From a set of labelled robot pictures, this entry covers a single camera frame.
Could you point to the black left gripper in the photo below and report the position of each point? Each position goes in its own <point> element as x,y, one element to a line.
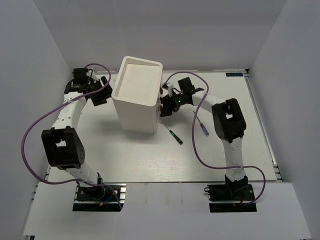
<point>102,99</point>

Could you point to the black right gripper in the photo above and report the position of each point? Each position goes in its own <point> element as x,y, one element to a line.
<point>168,106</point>

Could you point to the white drawer cabinet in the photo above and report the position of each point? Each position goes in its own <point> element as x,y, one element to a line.
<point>136,94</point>

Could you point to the blue handled screwdriver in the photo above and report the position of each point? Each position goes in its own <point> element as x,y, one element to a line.
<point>204,129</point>

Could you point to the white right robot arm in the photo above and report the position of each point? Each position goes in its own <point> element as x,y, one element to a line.
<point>228,120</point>

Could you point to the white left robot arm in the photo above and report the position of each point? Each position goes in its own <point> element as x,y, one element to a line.
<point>63,147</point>

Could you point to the slim green precision screwdriver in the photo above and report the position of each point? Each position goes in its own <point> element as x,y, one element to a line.
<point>174,135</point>

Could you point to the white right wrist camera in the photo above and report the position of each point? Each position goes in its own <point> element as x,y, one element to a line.
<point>169,87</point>

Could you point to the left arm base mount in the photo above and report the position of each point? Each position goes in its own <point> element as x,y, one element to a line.
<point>100,199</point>

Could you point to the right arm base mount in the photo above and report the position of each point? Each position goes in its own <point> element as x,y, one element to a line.
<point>222,202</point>

